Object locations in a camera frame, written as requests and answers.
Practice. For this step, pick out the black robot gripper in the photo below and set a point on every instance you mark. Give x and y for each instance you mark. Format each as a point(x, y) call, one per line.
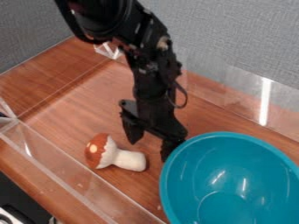
point(155, 118)

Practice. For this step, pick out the red and white toy mushroom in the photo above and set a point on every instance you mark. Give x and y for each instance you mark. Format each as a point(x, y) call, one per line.
point(101, 153)

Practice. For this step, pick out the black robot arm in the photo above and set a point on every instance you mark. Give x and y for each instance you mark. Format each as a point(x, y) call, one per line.
point(124, 22)

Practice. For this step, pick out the teal blue plastic bowl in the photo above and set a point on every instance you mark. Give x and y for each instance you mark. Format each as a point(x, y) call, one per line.
point(228, 178)

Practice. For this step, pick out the clear acrylic front barrier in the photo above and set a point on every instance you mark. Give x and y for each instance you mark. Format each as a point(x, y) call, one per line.
point(76, 195)

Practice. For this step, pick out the clear acrylic barrier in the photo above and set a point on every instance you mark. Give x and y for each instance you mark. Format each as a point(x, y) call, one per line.
point(266, 102)
point(76, 195)

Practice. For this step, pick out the clear acrylic back barrier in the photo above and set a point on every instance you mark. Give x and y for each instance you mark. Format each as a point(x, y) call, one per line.
point(266, 102)

